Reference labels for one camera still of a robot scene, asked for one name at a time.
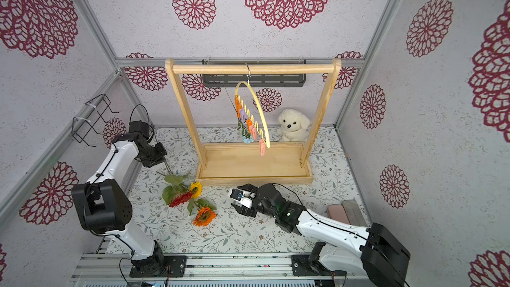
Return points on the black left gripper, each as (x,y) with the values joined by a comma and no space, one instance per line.
(160,159)

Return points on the light blue carnation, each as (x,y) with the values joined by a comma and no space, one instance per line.
(246,135)

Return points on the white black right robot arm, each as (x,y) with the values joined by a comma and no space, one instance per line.
(372,252)

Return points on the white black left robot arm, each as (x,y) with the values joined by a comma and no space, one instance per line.
(105,210)

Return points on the wooden clothes rack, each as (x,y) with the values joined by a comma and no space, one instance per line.
(229,164)

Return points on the pink clothes peg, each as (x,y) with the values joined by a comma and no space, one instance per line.
(262,147)

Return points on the orange artificial flower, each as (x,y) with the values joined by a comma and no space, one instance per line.
(202,210)

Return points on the white plush dog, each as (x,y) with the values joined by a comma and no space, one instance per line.
(293,125)

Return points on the pink box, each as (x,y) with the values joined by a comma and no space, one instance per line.
(338,213)

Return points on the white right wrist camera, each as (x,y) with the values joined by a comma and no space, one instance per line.
(242,198)

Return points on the black wire wall rack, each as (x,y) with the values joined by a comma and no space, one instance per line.
(83,126)

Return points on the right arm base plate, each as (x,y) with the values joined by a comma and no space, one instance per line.
(307,265)

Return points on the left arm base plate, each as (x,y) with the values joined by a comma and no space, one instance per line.
(166,266)

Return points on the aluminium front rail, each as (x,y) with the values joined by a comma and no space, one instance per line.
(203,266)

